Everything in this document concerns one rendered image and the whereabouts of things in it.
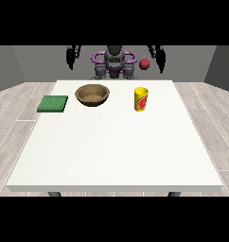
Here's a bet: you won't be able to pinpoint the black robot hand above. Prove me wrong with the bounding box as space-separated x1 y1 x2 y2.
147 45 167 75
65 45 82 71

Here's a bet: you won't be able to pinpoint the yellow cup with melon print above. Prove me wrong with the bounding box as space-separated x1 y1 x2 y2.
133 86 150 112

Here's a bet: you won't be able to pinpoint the small red ball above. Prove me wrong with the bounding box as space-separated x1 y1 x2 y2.
138 58 150 71

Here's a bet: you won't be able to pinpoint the green square pad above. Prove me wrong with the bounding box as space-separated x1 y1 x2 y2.
36 95 69 113

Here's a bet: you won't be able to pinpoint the grey robot trunk purple rings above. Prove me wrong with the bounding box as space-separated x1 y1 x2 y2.
90 45 139 81

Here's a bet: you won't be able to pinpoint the brown wooden bowl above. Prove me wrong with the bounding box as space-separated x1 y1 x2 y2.
74 83 111 108

